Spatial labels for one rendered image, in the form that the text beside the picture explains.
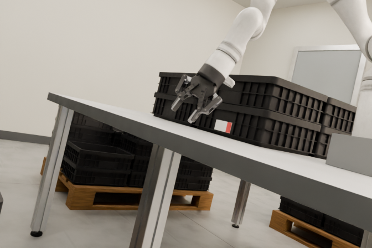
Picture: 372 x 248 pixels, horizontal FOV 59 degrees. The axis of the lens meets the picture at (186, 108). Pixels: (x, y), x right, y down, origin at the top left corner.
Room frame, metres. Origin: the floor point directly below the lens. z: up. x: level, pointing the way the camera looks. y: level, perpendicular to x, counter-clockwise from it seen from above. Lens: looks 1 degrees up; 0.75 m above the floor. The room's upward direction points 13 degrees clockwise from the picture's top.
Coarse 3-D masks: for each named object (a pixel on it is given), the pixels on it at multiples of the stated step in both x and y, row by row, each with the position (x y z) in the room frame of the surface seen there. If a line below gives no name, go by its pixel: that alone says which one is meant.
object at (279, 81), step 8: (240, 80) 1.16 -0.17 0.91; (248, 80) 1.13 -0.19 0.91; (256, 80) 1.09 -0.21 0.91; (264, 80) 1.06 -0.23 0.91; (272, 80) 1.04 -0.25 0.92; (280, 80) 1.04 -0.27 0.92; (288, 88) 1.07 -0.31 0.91; (296, 88) 1.09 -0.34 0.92; (304, 88) 1.11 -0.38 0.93; (312, 96) 1.14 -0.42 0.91; (320, 96) 1.16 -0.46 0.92
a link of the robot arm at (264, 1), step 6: (252, 0) 0.92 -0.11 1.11; (258, 0) 0.91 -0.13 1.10; (264, 0) 0.90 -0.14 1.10; (270, 0) 0.90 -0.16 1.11; (252, 6) 0.94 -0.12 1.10; (258, 6) 0.93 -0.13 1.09; (264, 6) 0.91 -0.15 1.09; (270, 6) 0.91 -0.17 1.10; (264, 12) 0.93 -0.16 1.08; (270, 12) 0.93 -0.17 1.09; (264, 18) 0.94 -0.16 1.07; (264, 24) 0.94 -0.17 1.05; (258, 30) 0.90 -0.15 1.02; (252, 36) 0.92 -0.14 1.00; (258, 36) 0.93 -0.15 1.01
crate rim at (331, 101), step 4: (328, 100) 1.20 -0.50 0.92; (332, 100) 1.20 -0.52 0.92; (336, 100) 1.21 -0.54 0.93; (332, 104) 1.20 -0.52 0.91; (336, 104) 1.22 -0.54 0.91; (340, 104) 1.23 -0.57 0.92; (344, 104) 1.24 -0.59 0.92; (348, 104) 1.26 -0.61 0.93; (344, 108) 1.25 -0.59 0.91; (348, 108) 1.26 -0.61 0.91; (352, 108) 1.28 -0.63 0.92
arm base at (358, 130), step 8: (368, 80) 0.93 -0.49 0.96; (368, 88) 0.93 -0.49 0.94; (360, 96) 0.95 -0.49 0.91; (368, 96) 0.92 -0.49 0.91; (360, 104) 0.94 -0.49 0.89; (368, 104) 0.91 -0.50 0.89; (360, 112) 0.93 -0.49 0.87; (368, 112) 0.91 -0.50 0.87; (360, 120) 0.92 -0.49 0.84; (368, 120) 0.91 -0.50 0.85; (360, 128) 0.92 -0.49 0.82; (368, 128) 0.90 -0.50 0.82; (360, 136) 0.91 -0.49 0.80; (368, 136) 0.90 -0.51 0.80
